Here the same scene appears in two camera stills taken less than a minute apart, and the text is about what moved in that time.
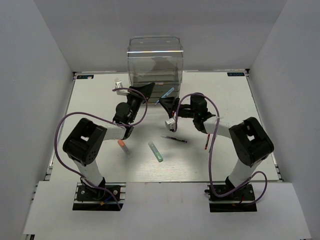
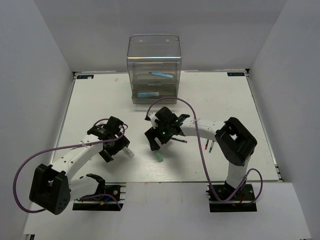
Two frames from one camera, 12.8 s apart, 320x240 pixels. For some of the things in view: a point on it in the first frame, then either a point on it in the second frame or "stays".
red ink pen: x=207 y=141 stays
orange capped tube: x=122 y=144 stays
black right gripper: x=169 y=103 to x=153 y=133
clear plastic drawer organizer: x=157 y=60 stays
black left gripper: x=146 y=90 to x=122 y=142
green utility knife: x=155 y=151 stays
